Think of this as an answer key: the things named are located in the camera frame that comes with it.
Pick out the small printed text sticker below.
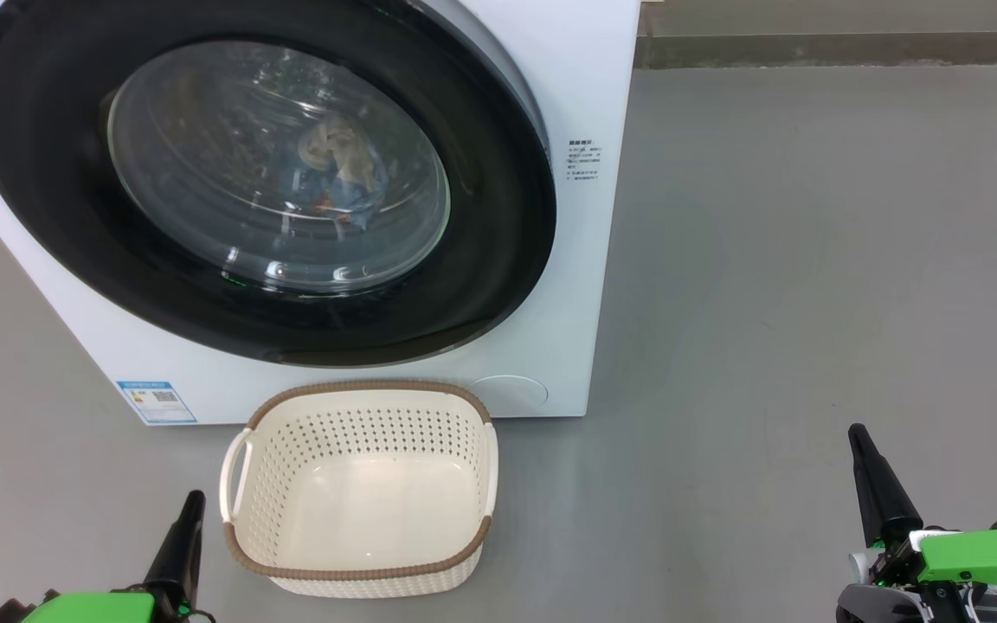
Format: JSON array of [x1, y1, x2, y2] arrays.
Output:
[[566, 138, 601, 183]]

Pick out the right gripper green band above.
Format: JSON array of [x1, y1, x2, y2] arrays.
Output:
[[836, 424, 997, 623]]

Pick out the black round glass washer door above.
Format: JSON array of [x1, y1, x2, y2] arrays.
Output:
[[0, 0, 558, 369]]

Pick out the blue white energy label sticker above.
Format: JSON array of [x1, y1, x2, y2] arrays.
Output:
[[115, 381, 198, 427]]

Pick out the white front-load washing machine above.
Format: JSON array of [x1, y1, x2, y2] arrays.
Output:
[[0, 0, 642, 427]]

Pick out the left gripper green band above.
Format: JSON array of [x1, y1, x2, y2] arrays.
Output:
[[0, 491, 214, 623]]

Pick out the cream perforated laundry basket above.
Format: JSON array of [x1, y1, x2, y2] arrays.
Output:
[[220, 379, 499, 600]]

